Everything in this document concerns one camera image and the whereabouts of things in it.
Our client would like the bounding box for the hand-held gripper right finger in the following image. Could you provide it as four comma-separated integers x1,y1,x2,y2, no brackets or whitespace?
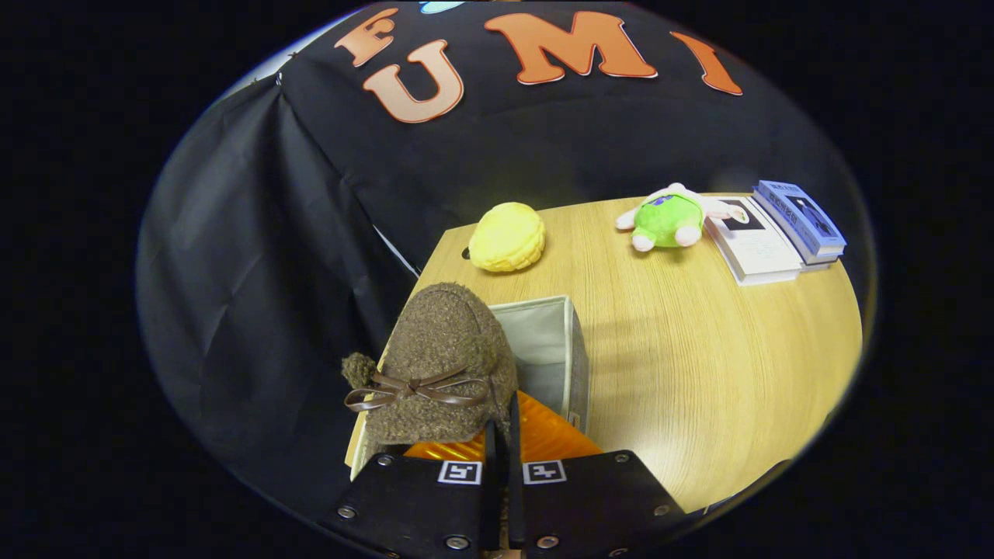
509,391,688,559

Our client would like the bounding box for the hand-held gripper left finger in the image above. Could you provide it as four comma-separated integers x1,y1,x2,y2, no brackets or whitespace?
334,419,502,559

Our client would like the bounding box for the grey fabric storage box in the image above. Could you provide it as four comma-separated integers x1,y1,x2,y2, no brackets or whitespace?
346,295,591,482

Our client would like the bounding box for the brown fuzzy shoe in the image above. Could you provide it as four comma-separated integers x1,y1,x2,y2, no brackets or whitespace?
342,282,520,447

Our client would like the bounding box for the yellow plush bread toy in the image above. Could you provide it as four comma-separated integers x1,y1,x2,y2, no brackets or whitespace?
468,202,547,273

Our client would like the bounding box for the black backdrop cloth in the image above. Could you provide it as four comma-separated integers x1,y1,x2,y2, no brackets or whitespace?
136,0,874,513

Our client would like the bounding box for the green and pink plush toy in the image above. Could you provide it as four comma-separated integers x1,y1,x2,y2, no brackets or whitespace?
616,182,750,253

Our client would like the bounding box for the white book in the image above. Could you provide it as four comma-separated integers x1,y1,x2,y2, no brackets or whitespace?
703,195,805,286

